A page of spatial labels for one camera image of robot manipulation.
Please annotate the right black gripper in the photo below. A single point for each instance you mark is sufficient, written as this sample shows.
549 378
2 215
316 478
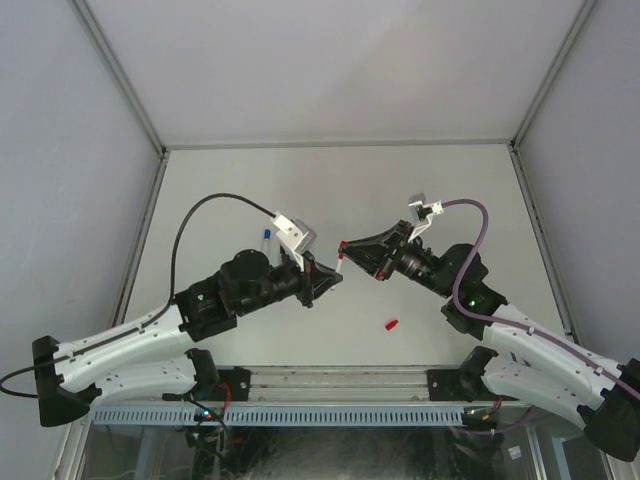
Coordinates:
393 251

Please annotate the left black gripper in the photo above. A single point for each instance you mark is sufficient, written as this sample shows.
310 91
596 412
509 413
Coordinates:
308 279

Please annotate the blue white marker pen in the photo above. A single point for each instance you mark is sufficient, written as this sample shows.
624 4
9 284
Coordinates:
266 243

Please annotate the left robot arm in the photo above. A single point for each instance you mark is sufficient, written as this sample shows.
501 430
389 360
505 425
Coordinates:
156 354

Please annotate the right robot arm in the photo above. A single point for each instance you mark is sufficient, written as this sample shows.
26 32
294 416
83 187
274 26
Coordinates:
515 357

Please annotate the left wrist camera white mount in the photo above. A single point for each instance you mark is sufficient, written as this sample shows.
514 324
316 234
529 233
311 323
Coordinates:
295 237

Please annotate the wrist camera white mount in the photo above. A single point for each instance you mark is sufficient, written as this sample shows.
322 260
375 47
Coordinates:
423 213
295 237

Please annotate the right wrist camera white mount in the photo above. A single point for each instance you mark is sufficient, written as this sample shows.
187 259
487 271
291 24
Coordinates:
423 213

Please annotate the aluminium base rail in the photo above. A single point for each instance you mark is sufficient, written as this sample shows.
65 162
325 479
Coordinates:
340 382

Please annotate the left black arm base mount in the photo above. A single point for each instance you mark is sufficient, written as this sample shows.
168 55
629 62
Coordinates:
236 380

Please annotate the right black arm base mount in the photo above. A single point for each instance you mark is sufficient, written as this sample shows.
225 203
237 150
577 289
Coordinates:
448 385

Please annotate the blue cable duct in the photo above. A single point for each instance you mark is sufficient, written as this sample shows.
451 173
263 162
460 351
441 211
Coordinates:
280 416

